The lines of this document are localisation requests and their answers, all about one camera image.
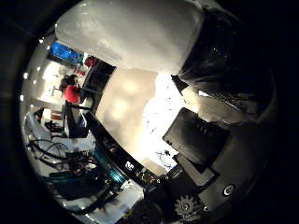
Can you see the blue lit screen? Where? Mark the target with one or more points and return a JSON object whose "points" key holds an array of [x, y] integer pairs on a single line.
{"points": [[64, 53]]}

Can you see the white cloth with grid lines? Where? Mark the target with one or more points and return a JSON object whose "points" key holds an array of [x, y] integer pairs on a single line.
{"points": [[162, 118]]}

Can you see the person in red shirt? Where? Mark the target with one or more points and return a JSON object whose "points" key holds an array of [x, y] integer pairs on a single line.
{"points": [[72, 93]]}

